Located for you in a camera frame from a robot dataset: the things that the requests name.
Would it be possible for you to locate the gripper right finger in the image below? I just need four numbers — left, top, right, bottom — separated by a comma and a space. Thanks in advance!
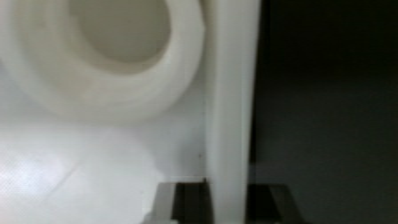
245, 184, 310, 224

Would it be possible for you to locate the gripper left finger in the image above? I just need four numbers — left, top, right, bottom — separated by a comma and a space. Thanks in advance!
143, 182, 205, 224

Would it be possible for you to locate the white square table top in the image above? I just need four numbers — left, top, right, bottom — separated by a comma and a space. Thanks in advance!
0, 0, 261, 224

